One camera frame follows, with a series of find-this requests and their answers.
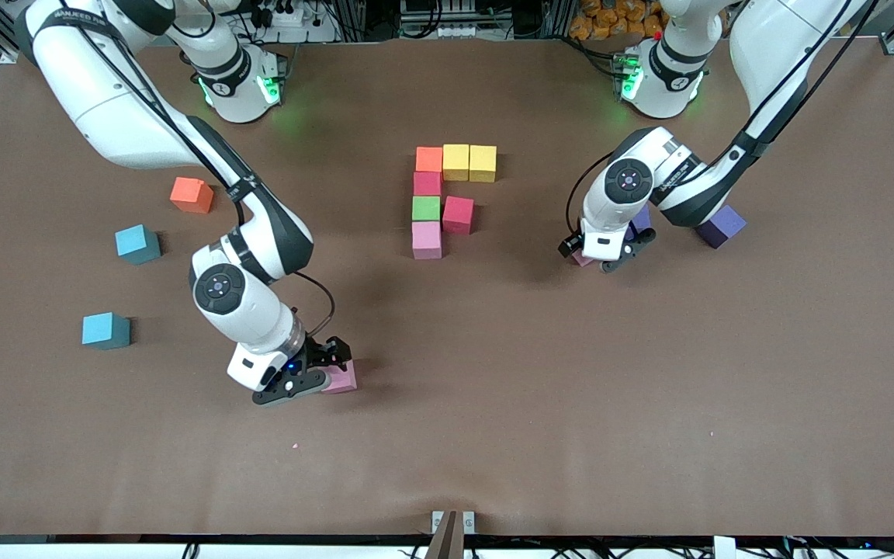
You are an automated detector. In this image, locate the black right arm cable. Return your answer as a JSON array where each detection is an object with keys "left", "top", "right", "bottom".
[{"left": 32, "top": 0, "right": 337, "bottom": 339}]

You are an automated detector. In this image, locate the purple foam cube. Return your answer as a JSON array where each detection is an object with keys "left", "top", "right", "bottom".
[
  {"left": 624, "top": 203, "right": 653, "bottom": 241},
  {"left": 697, "top": 205, "right": 748, "bottom": 250}
]

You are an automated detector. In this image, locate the yellow foam cube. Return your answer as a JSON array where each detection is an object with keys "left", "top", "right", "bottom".
[
  {"left": 470, "top": 145, "right": 498, "bottom": 183},
  {"left": 443, "top": 144, "right": 471, "bottom": 182}
]

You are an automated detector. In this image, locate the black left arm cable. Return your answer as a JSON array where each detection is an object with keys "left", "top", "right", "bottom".
[{"left": 566, "top": 0, "right": 878, "bottom": 238}]

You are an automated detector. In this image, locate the blue foam cube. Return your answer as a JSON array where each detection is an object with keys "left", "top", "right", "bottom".
[
  {"left": 81, "top": 312, "right": 131, "bottom": 350},
  {"left": 115, "top": 224, "right": 162, "bottom": 266}
]

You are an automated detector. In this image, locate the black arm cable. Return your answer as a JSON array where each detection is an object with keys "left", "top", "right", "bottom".
[
  {"left": 32, "top": 0, "right": 337, "bottom": 339},
  {"left": 566, "top": 0, "right": 878, "bottom": 238}
]

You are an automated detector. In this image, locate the brown table cover mat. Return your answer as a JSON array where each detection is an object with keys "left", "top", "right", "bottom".
[{"left": 0, "top": 37, "right": 894, "bottom": 538}]

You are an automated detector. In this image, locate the pile of orange objects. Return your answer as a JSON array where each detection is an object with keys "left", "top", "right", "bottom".
[{"left": 570, "top": 0, "right": 667, "bottom": 41}]

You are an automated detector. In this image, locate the white power strip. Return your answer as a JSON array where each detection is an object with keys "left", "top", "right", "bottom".
[
  {"left": 249, "top": 0, "right": 339, "bottom": 43},
  {"left": 399, "top": 22, "right": 496, "bottom": 40}
]

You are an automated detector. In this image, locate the small metal bracket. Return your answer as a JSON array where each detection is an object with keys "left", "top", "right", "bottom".
[{"left": 431, "top": 510, "right": 476, "bottom": 535}]

